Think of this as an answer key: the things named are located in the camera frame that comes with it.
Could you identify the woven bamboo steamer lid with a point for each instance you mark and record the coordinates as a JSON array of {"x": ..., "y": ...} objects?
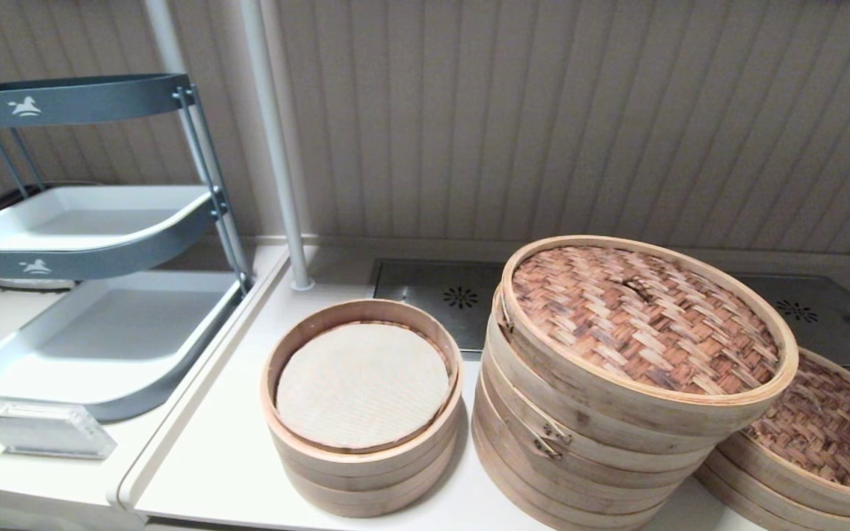
[{"x": 639, "y": 317}]

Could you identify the round white steamer liner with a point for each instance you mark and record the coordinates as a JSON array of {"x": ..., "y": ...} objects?
[{"x": 362, "y": 387}]

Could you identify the small bamboo steamer basket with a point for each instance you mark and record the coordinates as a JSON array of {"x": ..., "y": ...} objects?
[
  {"x": 370, "y": 505},
  {"x": 299, "y": 335}
]

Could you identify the large bamboo steamer basket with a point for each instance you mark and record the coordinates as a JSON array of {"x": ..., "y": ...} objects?
[
  {"x": 823, "y": 428},
  {"x": 513, "y": 488},
  {"x": 580, "y": 476},
  {"x": 757, "y": 501}
]

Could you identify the middle bamboo steamer stack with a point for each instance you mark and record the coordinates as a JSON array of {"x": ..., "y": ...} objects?
[{"x": 595, "y": 436}]

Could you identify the stainless steel vented panel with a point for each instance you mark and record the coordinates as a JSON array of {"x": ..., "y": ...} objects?
[{"x": 425, "y": 295}]

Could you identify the grey and white rack tray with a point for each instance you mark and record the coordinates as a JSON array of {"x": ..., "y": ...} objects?
[
  {"x": 85, "y": 221},
  {"x": 108, "y": 332}
]

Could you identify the dark grey curved rack shelf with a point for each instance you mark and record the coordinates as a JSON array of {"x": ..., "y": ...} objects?
[{"x": 85, "y": 99}]

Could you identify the clear acrylic sign holder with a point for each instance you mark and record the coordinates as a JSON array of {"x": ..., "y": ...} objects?
[{"x": 41, "y": 431}]

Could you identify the grey metal rack frame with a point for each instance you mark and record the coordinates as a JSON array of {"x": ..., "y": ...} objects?
[{"x": 206, "y": 166}]

